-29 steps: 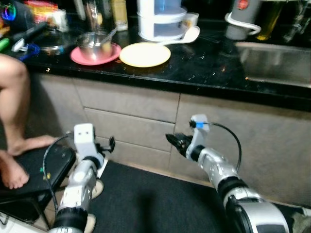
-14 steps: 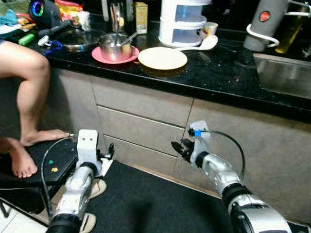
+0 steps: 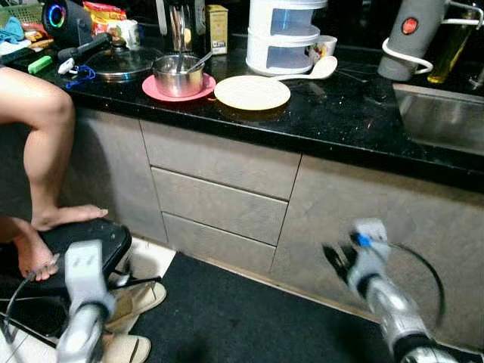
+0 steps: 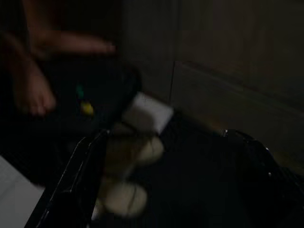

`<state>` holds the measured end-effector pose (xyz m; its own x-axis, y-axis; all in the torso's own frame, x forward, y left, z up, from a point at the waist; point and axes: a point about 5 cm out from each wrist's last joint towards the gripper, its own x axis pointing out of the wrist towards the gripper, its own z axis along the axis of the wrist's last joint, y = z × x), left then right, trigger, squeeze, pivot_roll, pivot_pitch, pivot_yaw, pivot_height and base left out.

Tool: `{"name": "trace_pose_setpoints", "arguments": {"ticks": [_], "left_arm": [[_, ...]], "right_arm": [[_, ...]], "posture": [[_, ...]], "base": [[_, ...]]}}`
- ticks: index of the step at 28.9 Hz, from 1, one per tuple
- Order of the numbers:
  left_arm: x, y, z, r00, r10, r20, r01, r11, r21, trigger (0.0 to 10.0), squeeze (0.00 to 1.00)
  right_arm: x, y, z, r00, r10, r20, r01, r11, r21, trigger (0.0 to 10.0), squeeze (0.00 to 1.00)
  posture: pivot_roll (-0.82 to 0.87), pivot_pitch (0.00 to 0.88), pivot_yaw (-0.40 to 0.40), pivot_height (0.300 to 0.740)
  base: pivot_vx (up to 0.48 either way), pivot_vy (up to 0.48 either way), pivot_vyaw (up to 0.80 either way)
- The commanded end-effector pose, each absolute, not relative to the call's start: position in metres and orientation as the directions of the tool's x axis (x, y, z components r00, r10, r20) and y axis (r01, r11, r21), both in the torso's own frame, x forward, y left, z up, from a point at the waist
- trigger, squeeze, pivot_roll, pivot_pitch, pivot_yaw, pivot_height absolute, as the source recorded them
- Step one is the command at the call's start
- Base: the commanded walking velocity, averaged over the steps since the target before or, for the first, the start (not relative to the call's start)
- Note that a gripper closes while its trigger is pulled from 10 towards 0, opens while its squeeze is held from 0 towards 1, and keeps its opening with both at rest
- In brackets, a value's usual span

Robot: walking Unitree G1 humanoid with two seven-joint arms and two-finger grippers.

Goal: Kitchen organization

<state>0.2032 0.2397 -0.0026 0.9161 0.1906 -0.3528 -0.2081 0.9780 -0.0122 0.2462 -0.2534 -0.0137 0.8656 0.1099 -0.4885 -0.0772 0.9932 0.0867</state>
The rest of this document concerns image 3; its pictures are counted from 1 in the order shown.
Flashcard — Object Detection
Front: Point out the green rectangular case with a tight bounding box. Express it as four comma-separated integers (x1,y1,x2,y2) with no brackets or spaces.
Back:
29,54,54,74

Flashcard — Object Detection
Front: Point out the steel pot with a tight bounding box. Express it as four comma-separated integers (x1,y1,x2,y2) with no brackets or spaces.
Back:
151,53,205,98

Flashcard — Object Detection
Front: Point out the black-handled frying pan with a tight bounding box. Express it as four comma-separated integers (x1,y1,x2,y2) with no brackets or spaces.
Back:
57,33,164,84

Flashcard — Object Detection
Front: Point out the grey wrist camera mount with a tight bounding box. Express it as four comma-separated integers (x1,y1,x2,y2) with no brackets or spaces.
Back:
64,240,107,303
349,218,390,277

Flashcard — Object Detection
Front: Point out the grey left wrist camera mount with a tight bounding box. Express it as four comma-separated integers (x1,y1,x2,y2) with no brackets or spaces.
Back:
64,240,107,303

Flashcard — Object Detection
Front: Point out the blue cloth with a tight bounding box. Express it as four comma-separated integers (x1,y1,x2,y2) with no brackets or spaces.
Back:
0,17,27,44

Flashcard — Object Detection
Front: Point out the pink plate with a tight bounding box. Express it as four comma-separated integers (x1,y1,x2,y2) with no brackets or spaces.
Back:
141,72,217,103

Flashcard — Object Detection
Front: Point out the yellow carton box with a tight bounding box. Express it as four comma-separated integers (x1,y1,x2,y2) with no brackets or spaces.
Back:
206,4,229,55

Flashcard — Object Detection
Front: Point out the person's left leg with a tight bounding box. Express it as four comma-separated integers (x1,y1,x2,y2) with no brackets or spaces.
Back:
0,67,109,231

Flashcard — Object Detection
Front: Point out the beige slipper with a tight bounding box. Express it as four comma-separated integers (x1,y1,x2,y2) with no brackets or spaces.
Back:
102,281,167,335
98,333,152,363

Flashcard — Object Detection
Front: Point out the glass lid with black knob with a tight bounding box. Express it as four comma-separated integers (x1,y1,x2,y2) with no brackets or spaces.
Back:
83,42,163,82

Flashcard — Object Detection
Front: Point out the black floor mat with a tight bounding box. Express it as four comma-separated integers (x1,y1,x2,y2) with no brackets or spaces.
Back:
132,253,398,363

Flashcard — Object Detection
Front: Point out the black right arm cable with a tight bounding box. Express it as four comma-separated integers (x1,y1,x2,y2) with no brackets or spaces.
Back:
355,233,447,334

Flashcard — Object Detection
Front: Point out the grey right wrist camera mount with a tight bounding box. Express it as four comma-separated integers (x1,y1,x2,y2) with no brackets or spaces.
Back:
349,218,390,277

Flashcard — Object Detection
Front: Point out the green plastic basket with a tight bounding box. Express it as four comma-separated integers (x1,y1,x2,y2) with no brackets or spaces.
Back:
0,4,42,23

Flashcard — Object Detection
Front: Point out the white fob with blue cord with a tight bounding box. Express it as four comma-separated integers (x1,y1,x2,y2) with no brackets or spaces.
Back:
59,59,98,89

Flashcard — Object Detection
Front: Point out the steel sink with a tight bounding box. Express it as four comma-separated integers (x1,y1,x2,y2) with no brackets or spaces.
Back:
392,83,484,156

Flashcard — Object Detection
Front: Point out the grey drawer front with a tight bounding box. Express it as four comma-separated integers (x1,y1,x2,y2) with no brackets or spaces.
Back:
151,168,290,247
140,119,302,201
163,213,278,275

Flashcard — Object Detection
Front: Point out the grey thermos jug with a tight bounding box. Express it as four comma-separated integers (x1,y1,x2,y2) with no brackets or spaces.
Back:
377,0,484,82

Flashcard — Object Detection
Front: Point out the pale yellow plate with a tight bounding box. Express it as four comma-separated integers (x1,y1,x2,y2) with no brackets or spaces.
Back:
214,74,292,112

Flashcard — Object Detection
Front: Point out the white tiered storage container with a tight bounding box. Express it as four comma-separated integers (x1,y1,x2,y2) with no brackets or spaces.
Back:
246,0,327,76

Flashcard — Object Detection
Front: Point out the black stool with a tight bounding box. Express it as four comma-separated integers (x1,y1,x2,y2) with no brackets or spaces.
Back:
0,219,163,349

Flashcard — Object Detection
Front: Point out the grey cabinet door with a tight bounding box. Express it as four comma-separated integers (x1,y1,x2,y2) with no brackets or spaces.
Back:
271,155,484,350

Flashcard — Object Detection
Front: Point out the black speaker with light ring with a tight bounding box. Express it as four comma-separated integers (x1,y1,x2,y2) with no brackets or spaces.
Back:
42,0,95,50

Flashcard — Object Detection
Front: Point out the black kitchen utensil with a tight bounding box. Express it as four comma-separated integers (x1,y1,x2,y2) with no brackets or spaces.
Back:
175,38,190,73

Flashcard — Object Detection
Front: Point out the grey cabinet panel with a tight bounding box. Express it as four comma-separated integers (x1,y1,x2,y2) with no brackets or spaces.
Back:
60,108,169,244

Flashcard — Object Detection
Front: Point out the steel spoon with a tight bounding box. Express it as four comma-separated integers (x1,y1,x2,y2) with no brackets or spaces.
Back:
185,51,214,75

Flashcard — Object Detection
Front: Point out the yellow oil bottle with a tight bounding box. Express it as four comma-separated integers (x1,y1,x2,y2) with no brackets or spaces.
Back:
426,11,479,84

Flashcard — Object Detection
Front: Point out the white printed mug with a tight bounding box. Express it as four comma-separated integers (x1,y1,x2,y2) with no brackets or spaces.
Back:
113,19,141,48
306,36,338,64

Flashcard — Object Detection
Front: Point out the white rice spoon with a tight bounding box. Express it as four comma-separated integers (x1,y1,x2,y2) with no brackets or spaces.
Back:
272,55,339,82

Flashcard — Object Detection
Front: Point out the red yellow snack packet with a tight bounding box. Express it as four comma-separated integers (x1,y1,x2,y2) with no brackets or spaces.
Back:
82,0,128,25

